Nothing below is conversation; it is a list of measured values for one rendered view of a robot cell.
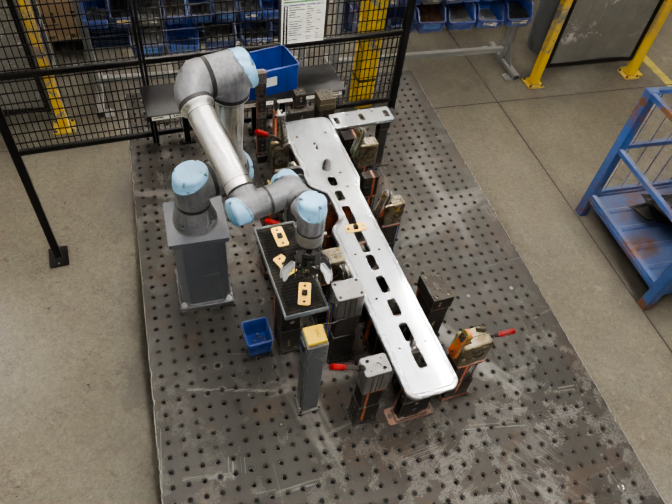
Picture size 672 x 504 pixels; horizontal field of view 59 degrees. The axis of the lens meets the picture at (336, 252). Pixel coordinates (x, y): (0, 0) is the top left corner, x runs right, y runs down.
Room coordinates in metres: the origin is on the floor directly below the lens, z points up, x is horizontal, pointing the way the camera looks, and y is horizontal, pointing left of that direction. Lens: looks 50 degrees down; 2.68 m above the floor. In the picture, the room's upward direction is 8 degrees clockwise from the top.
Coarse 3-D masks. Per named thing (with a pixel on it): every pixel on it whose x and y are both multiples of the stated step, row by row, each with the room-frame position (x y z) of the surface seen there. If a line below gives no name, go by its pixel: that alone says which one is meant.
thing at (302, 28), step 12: (288, 0) 2.44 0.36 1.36; (300, 0) 2.47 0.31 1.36; (312, 0) 2.49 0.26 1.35; (324, 0) 2.52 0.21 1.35; (288, 12) 2.45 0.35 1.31; (300, 12) 2.47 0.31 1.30; (312, 12) 2.49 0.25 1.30; (324, 12) 2.52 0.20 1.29; (288, 24) 2.45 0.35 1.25; (300, 24) 2.47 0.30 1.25; (312, 24) 2.50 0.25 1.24; (324, 24) 2.52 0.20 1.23; (288, 36) 2.45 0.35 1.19; (300, 36) 2.47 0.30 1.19; (312, 36) 2.50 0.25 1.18; (324, 36) 2.52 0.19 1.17
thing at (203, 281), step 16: (224, 224) 1.36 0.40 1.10; (176, 240) 1.26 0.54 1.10; (192, 240) 1.27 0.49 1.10; (208, 240) 1.28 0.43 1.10; (224, 240) 1.30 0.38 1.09; (176, 256) 1.27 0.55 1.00; (192, 256) 1.27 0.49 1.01; (208, 256) 1.29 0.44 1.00; (224, 256) 1.33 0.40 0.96; (176, 272) 1.40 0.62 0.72; (192, 272) 1.26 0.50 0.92; (208, 272) 1.29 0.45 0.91; (224, 272) 1.32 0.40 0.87; (192, 288) 1.26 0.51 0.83; (208, 288) 1.28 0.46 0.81; (224, 288) 1.32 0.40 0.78; (192, 304) 1.26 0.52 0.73; (208, 304) 1.27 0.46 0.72; (224, 304) 1.29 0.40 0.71
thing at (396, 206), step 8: (392, 200) 1.65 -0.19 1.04; (400, 200) 1.66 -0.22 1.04; (384, 208) 1.62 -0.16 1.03; (392, 208) 1.63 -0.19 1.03; (400, 208) 1.64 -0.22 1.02; (384, 216) 1.61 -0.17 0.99; (392, 216) 1.63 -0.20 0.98; (400, 216) 1.64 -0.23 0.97; (384, 224) 1.62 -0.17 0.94; (392, 224) 1.63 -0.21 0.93; (384, 232) 1.62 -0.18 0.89; (392, 232) 1.64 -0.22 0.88; (392, 240) 1.65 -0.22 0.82; (392, 248) 1.64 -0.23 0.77; (376, 264) 1.60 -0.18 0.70
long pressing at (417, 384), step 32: (288, 128) 2.04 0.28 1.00; (320, 128) 2.08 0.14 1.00; (320, 160) 1.87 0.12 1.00; (320, 192) 1.69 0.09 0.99; (352, 192) 1.71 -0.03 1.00; (352, 256) 1.38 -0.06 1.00; (384, 256) 1.40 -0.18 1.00; (384, 320) 1.13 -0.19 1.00; (416, 320) 1.15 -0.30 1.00; (416, 384) 0.91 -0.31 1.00; (448, 384) 0.92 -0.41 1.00
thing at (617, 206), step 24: (648, 96) 2.82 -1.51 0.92; (624, 144) 2.81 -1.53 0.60; (648, 144) 2.91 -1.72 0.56; (600, 168) 2.85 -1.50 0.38; (648, 168) 2.97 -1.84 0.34; (600, 192) 2.86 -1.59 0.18; (624, 192) 2.90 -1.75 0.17; (648, 192) 2.51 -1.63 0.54; (600, 216) 2.67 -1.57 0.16; (624, 216) 2.70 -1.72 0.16; (648, 216) 2.68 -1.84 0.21; (624, 240) 2.46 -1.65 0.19; (648, 240) 2.52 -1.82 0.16; (648, 264) 2.33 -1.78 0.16
